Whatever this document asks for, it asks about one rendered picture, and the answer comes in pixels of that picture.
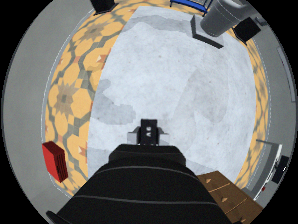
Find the brown wooden drawer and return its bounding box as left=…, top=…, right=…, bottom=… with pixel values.
left=211, top=185, right=247, bottom=214
left=197, top=172, right=230, bottom=192
left=227, top=199, right=262, bottom=224

